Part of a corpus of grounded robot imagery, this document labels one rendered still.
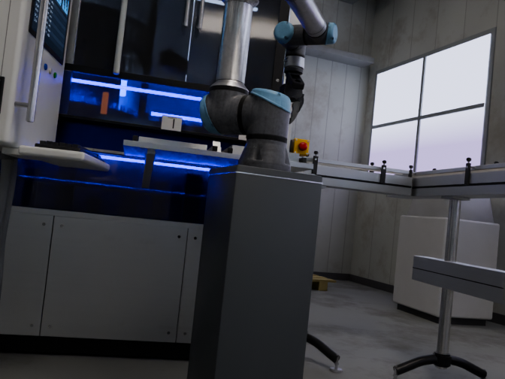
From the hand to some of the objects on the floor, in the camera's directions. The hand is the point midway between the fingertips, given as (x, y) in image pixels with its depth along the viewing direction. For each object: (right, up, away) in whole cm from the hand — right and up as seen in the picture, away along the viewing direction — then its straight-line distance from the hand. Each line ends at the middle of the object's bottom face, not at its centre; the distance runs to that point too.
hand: (289, 120), depth 200 cm
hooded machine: (+137, -130, +232) cm, 298 cm away
